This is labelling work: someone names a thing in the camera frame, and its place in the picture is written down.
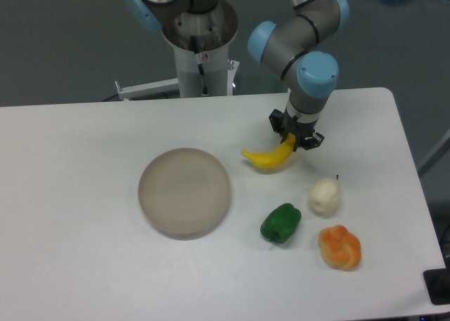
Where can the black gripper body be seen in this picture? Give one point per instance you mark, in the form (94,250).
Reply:
(297,122)

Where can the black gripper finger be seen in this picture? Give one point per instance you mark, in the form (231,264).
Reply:
(277,121)
(308,142)

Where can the yellow banana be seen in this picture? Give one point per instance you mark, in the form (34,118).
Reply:
(269,160)

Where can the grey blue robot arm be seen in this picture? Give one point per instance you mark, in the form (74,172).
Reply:
(287,50)

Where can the white garlic bulb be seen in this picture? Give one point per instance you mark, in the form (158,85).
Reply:
(324,197)

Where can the green bell pepper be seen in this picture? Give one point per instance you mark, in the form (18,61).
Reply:
(281,224)

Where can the orange knotted bread roll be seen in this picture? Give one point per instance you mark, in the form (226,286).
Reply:
(339,248)

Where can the beige round plate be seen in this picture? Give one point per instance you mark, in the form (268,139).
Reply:
(185,192)

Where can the black box at table edge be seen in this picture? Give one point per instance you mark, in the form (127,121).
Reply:
(437,283)

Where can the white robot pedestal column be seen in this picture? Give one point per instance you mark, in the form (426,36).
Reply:
(201,50)

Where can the white metal base bracket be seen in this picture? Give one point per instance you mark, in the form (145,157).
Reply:
(149,91)

